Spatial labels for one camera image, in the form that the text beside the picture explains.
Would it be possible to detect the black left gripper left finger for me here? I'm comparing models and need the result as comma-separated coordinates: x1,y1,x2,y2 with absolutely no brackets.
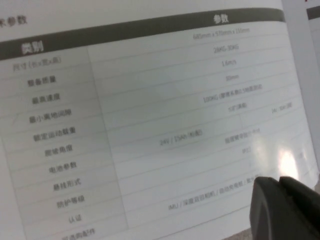
248,176,313,240

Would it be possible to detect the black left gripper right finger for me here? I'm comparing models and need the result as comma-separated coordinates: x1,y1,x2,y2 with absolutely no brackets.
278,175,320,240

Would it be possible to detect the white product catalogue book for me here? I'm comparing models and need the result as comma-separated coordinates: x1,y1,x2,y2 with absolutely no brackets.
0,0,320,240

